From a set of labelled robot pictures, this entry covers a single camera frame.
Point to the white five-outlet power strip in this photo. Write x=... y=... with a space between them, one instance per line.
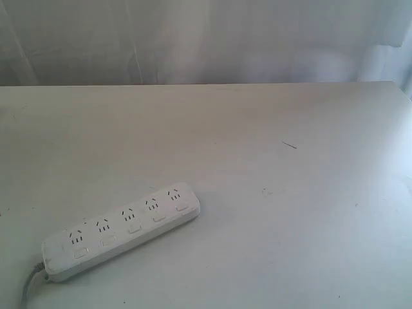
x=94 y=241

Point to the white backdrop curtain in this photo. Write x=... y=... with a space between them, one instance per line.
x=204 y=42

